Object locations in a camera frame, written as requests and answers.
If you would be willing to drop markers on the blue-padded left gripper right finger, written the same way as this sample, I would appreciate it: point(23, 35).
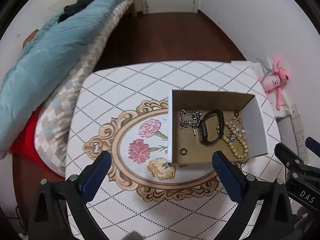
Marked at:
point(230, 175)

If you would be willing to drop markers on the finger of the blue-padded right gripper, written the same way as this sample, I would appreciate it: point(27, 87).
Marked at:
point(312, 144)

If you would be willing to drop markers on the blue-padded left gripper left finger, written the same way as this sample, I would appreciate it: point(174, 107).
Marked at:
point(93, 175)

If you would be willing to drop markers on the black fitness band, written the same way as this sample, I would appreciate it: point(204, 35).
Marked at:
point(212, 127)

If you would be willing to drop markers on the white cardboard box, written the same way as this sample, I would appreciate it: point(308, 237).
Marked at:
point(244, 135)

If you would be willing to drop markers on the checkered bed sheet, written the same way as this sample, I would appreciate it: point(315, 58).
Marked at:
point(53, 125)

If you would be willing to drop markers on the red blanket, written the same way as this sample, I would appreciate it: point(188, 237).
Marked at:
point(24, 145)

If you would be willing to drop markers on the pink plush toy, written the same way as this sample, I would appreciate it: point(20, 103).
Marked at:
point(275, 80)

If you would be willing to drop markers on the light blue quilt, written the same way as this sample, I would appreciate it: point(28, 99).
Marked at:
point(44, 63)

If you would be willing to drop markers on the black clothing on bed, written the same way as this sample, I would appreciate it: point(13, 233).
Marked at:
point(73, 9)

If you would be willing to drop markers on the white wall socket strip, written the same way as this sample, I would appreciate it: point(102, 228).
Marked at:
point(298, 130)

